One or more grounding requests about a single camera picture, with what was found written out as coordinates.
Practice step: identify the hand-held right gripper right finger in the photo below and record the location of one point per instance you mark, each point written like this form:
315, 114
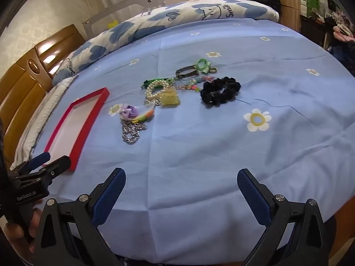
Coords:
253, 199

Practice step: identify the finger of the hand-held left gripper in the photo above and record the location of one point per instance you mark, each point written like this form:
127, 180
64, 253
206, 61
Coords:
56, 166
38, 160

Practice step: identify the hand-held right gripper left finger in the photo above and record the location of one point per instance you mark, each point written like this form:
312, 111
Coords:
109, 196

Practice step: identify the red shallow box tray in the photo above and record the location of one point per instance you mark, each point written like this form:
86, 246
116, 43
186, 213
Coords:
75, 127

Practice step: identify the purple flower hair clip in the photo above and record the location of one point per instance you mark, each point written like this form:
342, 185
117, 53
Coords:
129, 112

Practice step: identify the black velvet scrunchie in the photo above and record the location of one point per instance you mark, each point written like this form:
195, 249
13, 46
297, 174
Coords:
220, 90

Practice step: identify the yellow hair claw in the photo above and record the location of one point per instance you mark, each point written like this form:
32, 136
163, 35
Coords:
169, 97

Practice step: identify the person's left hand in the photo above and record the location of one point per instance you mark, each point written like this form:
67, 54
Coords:
16, 232

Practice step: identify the white mattress pad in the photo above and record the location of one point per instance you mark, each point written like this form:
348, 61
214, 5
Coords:
41, 110

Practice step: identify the blue floral bed sheet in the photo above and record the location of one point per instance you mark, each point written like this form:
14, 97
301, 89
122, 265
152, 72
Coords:
222, 144

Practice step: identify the wooden headboard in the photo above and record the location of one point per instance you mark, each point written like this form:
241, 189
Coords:
27, 83

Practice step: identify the yellow toy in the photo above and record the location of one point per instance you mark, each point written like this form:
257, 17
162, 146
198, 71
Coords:
112, 24

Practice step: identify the blue patterned pillow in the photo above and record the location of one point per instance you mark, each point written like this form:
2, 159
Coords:
166, 19

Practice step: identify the pink clothes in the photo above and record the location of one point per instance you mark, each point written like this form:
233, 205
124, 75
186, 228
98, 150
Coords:
344, 34

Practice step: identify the cluttered dark shelf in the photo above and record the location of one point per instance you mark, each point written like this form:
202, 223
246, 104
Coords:
319, 13

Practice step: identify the wooden wardrobe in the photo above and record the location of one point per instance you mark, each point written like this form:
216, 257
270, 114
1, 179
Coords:
288, 2

